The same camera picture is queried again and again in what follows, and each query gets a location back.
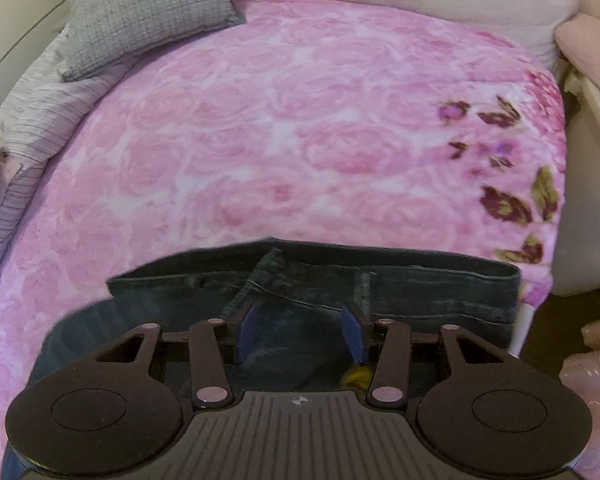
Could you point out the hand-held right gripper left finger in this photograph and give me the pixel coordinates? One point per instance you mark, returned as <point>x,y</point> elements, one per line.
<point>247,332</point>

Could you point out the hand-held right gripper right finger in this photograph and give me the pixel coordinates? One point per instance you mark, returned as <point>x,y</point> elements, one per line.
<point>354,332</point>

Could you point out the dark blue denim pants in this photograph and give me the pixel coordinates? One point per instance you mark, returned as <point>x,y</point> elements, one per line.
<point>430,285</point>

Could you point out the pink floral blanket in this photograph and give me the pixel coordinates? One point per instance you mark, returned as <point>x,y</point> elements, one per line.
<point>280,135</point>

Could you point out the pink embossed cloth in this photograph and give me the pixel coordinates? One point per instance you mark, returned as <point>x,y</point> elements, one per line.
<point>595,390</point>

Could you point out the lilac striped duvet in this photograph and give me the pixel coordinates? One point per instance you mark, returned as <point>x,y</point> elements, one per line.
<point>30,125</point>

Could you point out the grey textured pillow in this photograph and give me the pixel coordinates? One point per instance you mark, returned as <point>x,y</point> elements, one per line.
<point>140,10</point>

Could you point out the pink plush cushion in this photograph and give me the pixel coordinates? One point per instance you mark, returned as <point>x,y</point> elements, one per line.
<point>595,45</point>

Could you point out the white wardrobe doors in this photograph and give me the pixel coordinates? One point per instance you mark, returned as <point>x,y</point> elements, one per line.
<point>10,20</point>

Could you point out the cream bed frame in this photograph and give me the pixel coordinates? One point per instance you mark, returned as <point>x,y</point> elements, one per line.
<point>580,185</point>

